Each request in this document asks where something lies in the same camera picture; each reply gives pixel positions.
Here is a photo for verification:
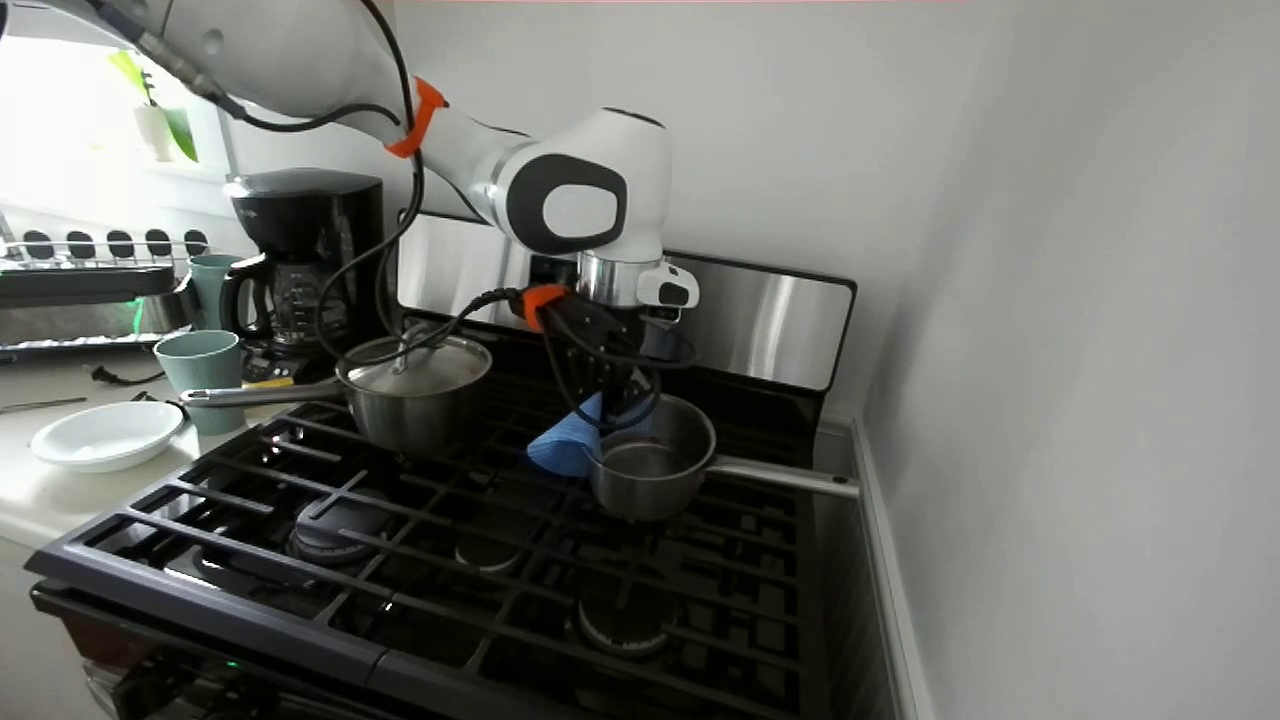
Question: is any black drip coffee maker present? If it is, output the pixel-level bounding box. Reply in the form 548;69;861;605
219;169;392;383

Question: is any steel saucepan with flat handle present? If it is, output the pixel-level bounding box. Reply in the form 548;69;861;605
165;331;496;459

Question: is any green potted plant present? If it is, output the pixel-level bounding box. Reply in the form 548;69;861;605
103;52;204;169

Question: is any bright window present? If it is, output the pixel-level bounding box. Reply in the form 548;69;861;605
0;35;237;237

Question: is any blue cloth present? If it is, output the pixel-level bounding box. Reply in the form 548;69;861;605
521;390;661;485

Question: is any steel saucepan with round handle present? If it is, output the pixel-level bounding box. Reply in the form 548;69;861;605
586;393;869;529

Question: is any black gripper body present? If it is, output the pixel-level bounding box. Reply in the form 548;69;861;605
578;298;671;371

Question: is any thin black cord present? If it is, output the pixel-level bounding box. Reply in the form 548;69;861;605
90;364;170;393

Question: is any stainless steel gas stove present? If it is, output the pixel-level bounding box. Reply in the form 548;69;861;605
19;207;885;720

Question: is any orange cable clip at wrist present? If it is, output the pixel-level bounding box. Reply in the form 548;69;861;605
515;279;572;336

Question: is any orange cable clip on arm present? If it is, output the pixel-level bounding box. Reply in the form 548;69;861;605
386;74;453;162

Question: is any stainless steel countertop appliance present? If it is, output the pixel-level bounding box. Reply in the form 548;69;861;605
0;217;216;361

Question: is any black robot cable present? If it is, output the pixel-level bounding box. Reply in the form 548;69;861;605
133;0;671;443

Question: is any teal mug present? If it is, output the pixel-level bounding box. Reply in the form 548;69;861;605
183;251;246;331
152;330;251;436

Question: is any white plate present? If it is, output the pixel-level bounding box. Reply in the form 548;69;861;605
30;401;189;477

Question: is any steel pot lid with handle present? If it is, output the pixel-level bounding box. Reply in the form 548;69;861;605
332;321;496;401

